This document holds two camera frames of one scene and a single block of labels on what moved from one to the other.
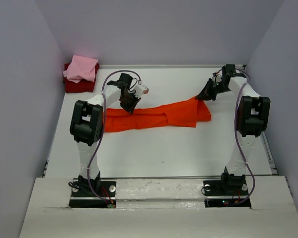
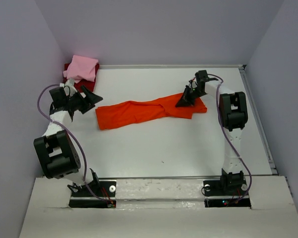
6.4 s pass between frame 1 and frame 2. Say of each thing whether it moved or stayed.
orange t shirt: moved
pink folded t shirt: stayed
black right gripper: moved
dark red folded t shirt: stayed
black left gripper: moved
